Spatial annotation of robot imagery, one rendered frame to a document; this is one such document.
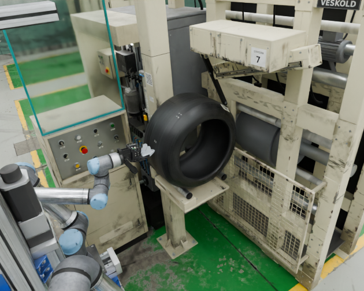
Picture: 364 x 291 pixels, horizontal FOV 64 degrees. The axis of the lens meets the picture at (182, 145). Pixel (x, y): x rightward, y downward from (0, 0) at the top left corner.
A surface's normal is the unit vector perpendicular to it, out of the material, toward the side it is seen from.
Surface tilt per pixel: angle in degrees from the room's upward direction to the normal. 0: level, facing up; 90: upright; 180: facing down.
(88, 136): 90
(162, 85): 90
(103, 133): 90
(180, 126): 54
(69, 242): 7
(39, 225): 90
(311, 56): 72
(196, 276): 0
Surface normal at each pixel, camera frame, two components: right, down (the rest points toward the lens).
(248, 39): -0.81, 0.36
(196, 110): 0.25, -0.31
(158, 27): 0.58, 0.40
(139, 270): -0.07, -0.84
